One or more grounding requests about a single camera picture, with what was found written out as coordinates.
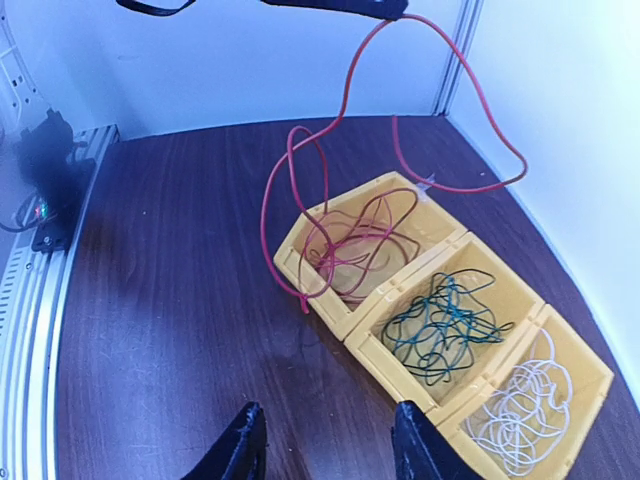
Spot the left aluminium frame post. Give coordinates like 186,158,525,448
429,0,485,118

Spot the yellow three-compartment bin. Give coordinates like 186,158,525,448
274,172,613,479

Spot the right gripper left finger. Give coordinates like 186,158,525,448
184,402,267,480

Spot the long white cable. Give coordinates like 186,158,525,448
464,329,574,477

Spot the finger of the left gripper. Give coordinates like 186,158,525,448
263,0,408,21

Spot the front aluminium rail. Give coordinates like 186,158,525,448
0,124,121,480

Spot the clear tape scrap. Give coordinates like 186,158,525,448
415,174,435,194

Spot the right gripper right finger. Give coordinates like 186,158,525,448
391,401,481,480

